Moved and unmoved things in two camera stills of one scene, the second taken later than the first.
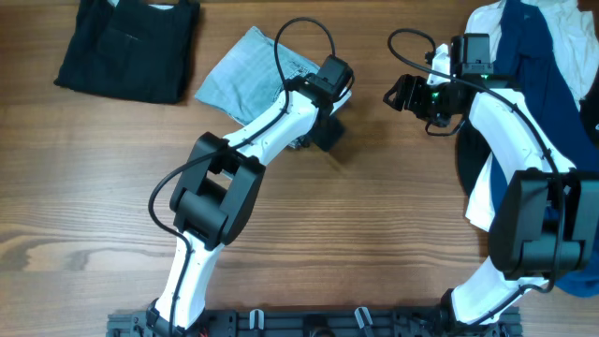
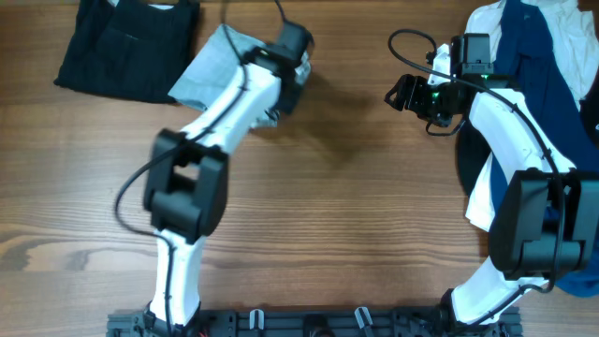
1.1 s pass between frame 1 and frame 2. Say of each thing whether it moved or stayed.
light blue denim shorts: moved
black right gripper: stayed
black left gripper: moved
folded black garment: stayed
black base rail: stayed
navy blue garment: stayed
